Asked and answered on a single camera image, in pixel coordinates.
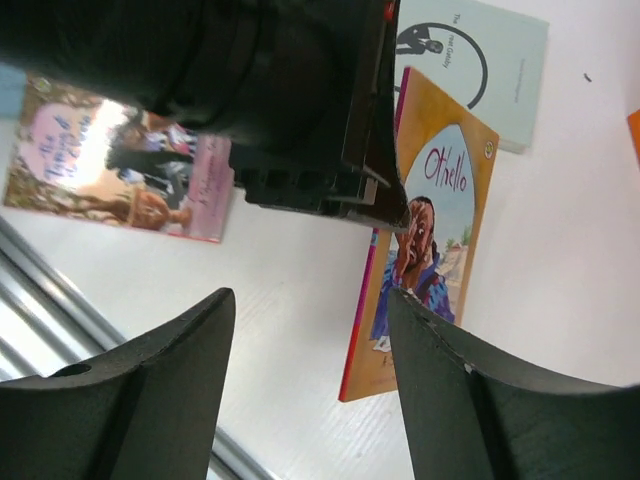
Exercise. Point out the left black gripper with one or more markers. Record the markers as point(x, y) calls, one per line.
point(274, 77)

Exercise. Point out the orange wooden shelf cabinet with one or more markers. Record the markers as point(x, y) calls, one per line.
point(633, 122)

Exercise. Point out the pale green Gatsby book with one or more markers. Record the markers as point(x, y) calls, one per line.
point(488, 59)

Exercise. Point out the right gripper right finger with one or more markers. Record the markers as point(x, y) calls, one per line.
point(474, 411)

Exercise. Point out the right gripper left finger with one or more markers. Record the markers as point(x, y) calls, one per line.
point(147, 409)

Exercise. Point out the aluminium mounting rail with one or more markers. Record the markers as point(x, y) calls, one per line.
point(59, 315)

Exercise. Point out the light blue booklet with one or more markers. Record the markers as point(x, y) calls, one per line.
point(12, 88)

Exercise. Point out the orange Othello book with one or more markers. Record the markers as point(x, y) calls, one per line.
point(446, 158)

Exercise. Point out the pink Shakespeare story book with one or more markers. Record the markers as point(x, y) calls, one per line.
point(81, 156)

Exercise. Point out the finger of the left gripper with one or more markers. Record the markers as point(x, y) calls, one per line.
point(370, 145)

